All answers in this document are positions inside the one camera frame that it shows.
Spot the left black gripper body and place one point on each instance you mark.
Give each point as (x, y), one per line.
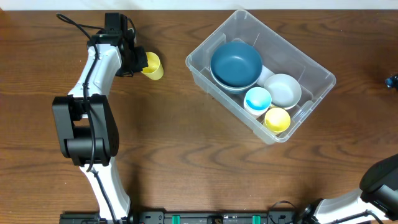
(140, 61)

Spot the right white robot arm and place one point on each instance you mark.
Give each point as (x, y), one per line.
(375, 199)

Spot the dark blue bowl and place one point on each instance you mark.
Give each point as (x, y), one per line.
(236, 65)
(233, 90)

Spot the light blue cup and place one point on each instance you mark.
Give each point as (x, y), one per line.
(258, 99)

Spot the clear plastic storage container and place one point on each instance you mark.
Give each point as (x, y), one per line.
(278, 56)

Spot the yellow cup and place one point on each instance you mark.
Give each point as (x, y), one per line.
(277, 120)
(154, 70)

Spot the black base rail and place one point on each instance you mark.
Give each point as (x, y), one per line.
(270, 217)

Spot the white label in container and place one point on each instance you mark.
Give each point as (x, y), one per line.
(264, 76)

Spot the light blue bowl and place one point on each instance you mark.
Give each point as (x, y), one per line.
(285, 90)

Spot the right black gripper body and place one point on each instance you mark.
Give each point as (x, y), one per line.
(392, 81)

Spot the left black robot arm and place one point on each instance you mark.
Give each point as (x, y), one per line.
(86, 128)

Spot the cream white cup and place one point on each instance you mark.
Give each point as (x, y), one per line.
(254, 113)

